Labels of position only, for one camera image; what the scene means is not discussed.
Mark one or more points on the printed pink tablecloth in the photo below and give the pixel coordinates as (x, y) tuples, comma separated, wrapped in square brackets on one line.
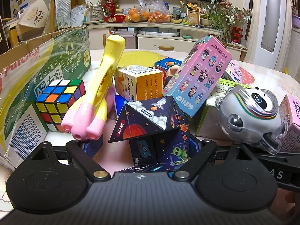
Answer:
[(145, 57)]

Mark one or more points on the pink figure print box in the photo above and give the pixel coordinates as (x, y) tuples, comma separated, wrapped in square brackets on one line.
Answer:
[(201, 75)]

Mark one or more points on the green and white box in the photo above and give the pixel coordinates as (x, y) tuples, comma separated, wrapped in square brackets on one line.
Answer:
[(211, 124)]

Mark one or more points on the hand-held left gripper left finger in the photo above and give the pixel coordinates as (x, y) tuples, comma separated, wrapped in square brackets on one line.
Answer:
[(91, 148)]

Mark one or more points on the bananas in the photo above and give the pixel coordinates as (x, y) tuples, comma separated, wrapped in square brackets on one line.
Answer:
[(175, 20)]

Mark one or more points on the potted flower plant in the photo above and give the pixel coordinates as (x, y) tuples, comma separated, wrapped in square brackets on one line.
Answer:
[(225, 16)]

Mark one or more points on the small blue box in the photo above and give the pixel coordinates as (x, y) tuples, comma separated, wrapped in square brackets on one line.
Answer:
[(167, 63)]

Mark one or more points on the green printed cardboard box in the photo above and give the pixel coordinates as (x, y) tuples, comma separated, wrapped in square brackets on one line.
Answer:
[(21, 93)]

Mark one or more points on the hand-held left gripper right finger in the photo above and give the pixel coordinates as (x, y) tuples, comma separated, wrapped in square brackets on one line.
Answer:
[(194, 144)]

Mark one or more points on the yellow and pink toy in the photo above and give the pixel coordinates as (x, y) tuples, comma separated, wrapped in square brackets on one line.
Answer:
[(100, 82)]

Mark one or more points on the wooden picture frame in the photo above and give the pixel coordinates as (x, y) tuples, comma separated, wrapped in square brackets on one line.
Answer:
[(193, 16)]

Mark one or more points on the space print folding cube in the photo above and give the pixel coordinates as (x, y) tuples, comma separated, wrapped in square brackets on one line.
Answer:
[(150, 119)]

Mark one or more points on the clear bag of oranges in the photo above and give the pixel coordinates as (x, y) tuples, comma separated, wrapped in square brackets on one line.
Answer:
[(137, 15)]

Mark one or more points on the colourful puzzle cube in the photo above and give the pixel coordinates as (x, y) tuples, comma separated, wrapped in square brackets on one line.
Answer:
[(57, 104)]

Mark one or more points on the white paper bag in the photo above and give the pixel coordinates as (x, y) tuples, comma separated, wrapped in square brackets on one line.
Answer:
[(78, 15)]

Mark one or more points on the orange and yellow box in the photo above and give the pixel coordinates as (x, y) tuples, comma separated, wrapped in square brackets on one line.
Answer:
[(140, 84)]

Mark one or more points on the red snack box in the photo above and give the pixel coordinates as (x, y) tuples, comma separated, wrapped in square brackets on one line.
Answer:
[(114, 18)]

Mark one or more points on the glass kettle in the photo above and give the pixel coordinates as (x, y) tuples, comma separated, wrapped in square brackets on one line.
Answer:
[(96, 13)]

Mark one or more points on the white standing air conditioner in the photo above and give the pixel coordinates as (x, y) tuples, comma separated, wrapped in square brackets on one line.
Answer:
[(269, 23)]

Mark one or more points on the red berry branches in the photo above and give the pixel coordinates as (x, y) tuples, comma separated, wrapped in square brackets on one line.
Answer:
[(110, 3)]

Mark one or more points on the white tray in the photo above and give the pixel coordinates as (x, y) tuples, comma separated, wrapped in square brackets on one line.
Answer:
[(159, 31)]

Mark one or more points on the small green packet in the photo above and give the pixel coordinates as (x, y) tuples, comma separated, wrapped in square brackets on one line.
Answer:
[(187, 37)]

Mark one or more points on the cream TV cabinet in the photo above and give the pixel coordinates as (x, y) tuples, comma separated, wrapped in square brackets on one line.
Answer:
[(152, 42)]

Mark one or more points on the clear bag of tangerines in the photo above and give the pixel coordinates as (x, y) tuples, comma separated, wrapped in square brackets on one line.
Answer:
[(160, 14)]

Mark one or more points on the pink box with white label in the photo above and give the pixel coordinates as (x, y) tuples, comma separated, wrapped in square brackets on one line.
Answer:
[(291, 119)]

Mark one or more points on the glass jar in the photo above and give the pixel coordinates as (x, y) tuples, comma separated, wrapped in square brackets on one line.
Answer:
[(177, 13)]

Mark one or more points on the panda figure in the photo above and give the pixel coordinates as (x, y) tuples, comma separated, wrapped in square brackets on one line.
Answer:
[(248, 117)]

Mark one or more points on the glass bottle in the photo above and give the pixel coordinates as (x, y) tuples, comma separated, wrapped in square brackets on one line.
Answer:
[(184, 11)]

